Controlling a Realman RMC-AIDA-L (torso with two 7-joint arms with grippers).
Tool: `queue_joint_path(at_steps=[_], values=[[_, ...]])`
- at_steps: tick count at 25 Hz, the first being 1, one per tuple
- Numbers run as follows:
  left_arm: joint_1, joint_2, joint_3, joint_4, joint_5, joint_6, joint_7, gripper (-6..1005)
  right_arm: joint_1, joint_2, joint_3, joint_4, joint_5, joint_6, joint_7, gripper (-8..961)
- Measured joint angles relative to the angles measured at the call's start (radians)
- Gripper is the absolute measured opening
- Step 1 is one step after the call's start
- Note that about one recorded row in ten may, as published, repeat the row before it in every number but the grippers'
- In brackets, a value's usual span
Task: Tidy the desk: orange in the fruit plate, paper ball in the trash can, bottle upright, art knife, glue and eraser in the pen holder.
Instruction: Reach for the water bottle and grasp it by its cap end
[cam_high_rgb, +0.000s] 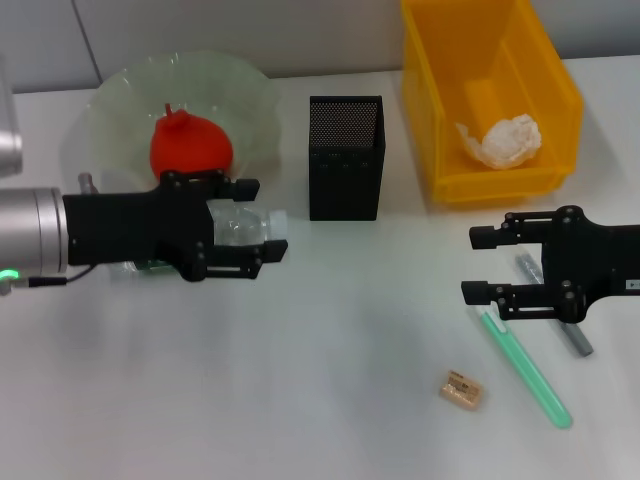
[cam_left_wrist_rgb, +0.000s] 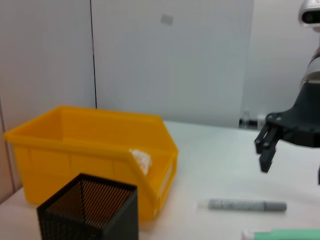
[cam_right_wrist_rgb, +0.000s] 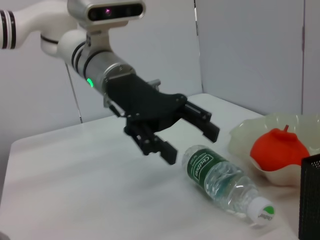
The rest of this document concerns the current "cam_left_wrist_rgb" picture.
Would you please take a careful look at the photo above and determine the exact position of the white paper ball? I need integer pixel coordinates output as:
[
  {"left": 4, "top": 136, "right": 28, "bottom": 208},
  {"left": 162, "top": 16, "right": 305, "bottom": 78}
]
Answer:
[{"left": 128, "top": 148, "right": 153, "bottom": 176}]

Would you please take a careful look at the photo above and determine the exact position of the grey marker pen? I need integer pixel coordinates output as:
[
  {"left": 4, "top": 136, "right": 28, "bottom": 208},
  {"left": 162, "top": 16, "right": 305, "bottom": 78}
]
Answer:
[{"left": 197, "top": 198, "right": 288, "bottom": 213}]

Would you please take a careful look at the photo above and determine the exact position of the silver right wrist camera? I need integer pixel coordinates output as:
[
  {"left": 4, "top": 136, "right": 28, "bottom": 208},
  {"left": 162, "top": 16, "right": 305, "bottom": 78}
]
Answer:
[{"left": 296, "top": 0, "right": 320, "bottom": 29}]

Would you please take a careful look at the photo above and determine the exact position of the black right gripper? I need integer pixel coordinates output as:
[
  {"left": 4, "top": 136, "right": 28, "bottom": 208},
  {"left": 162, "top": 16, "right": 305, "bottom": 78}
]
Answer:
[{"left": 254, "top": 81, "right": 320, "bottom": 174}]

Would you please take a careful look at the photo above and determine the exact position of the green pen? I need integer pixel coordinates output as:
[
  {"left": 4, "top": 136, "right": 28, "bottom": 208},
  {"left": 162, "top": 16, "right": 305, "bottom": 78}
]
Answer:
[{"left": 241, "top": 227, "right": 320, "bottom": 240}]

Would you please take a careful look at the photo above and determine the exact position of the small water bottle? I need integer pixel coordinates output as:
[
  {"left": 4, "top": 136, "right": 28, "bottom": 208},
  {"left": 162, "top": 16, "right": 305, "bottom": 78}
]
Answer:
[{"left": 238, "top": 109, "right": 266, "bottom": 130}]

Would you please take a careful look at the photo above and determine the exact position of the yellow plastic bin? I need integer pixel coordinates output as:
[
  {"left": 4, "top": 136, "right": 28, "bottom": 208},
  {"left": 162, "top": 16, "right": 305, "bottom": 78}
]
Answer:
[{"left": 2, "top": 104, "right": 180, "bottom": 223}]

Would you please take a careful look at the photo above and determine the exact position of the black mesh pen holder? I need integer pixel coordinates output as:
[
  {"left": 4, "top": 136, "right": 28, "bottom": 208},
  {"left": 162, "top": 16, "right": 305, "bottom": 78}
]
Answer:
[{"left": 36, "top": 172, "right": 140, "bottom": 240}]

